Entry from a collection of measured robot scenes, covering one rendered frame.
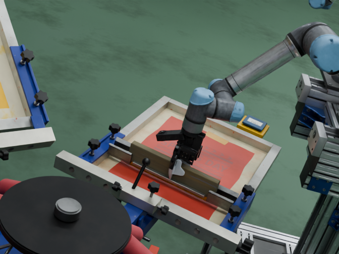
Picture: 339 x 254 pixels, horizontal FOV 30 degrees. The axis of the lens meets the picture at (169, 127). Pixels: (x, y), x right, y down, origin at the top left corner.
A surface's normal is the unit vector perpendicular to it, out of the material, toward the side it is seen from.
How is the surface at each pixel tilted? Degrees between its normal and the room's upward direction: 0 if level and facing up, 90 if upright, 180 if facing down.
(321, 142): 90
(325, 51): 87
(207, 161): 0
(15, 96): 32
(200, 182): 91
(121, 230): 0
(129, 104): 0
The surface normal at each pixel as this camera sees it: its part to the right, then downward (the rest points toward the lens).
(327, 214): -0.07, 0.47
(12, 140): 0.52, -0.44
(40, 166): 0.26, -0.84
